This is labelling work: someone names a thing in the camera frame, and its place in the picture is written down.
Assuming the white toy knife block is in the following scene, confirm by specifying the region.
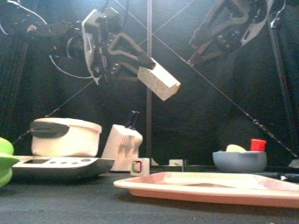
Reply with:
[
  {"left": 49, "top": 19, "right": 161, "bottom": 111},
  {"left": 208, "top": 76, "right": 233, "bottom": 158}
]
[{"left": 101, "top": 123, "right": 144, "bottom": 172}]

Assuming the small white printed cube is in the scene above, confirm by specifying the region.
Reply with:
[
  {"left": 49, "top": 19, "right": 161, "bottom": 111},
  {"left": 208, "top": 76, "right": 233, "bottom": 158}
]
[{"left": 129, "top": 157, "right": 151, "bottom": 177}]

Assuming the pale yellow toy food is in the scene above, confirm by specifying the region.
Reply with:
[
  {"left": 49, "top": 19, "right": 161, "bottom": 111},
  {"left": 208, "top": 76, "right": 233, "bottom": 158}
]
[{"left": 225, "top": 143, "right": 248, "bottom": 153}]

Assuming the red toy food piece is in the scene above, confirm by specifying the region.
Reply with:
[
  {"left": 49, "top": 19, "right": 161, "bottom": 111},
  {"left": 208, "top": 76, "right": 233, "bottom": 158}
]
[{"left": 249, "top": 138, "right": 267, "bottom": 152}]

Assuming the grey white toy scale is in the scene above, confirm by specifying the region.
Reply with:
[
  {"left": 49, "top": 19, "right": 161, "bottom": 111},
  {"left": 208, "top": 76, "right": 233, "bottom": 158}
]
[{"left": 10, "top": 155, "right": 116, "bottom": 180}]

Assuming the blue-grey bowl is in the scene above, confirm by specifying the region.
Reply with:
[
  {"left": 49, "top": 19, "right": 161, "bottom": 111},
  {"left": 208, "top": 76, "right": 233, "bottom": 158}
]
[{"left": 211, "top": 150, "right": 268, "bottom": 173}]

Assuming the green plastic toy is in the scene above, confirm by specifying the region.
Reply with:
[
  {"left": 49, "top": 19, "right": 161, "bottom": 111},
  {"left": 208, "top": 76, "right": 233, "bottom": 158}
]
[{"left": 0, "top": 136, "right": 21, "bottom": 189}]

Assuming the pink plastic tray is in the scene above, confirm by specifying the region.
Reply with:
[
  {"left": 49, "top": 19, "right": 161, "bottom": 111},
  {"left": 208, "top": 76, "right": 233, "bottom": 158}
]
[{"left": 112, "top": 171, "right": 299, "bottom": 209}]

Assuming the black object white spot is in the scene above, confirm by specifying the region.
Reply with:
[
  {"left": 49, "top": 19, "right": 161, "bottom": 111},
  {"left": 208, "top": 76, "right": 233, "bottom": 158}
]
[{"left": 267, "top": 171, "right": 299, "bottom": 184}]

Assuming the white arm cable loop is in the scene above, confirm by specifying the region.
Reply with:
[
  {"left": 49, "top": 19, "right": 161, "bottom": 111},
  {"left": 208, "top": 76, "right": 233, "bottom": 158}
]
[{"left": 48, "top": 36, "right": 96, "bottom": 80}]

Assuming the black knife handle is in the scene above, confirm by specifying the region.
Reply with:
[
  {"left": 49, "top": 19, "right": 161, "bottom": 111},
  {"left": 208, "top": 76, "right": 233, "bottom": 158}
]
[{"left": 125, "top": 109, "right": 140, "bottom": 130}]

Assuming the thin diagonal brace wire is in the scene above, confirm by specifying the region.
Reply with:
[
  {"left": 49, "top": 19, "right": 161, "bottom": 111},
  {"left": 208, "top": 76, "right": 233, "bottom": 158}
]
[{"left": 10, "top": 0, "right": 197, "bottom": 146}]

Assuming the upright metal frame post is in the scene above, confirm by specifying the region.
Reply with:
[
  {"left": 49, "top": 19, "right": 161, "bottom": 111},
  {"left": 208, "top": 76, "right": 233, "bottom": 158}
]
[{"left": 144, "top": 0, "right": 155, "bottom": 160}]

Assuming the diagonal brace wire with turnbuckle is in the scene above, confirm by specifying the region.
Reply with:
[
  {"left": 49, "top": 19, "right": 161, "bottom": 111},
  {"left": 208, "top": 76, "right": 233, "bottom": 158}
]
[{"left": 112, "top": 0, "right": 299, "bottom": 160}]

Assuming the slanted black frame post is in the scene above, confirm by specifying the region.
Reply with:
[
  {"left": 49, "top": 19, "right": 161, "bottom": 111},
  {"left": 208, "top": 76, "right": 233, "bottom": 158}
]
[{"left": 267, "top": 24, "right": 299, "bottom": 152}]

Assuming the small white frame bracket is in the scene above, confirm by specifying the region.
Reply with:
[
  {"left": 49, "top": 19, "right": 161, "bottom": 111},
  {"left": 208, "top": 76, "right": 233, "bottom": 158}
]
[{"left": 168, "top": 158, "right": 187, "bottom": 168}]

